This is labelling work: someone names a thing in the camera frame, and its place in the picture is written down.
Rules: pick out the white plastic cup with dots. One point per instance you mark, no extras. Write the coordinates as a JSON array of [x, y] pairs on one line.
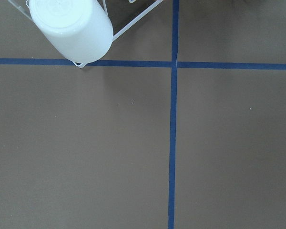
[[79, 29]]

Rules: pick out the white wire rack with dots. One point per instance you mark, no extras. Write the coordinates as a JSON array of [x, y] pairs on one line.
[[125, 13]]

